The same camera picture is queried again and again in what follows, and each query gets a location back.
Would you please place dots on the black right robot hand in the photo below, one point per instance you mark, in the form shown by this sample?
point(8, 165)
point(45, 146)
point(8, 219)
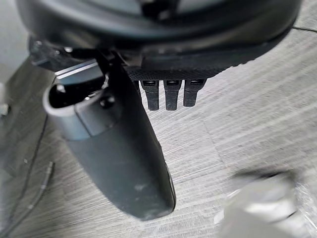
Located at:
point(119, 158)

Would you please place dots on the silver robot leg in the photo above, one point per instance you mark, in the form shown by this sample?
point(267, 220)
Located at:
point(262, 210)

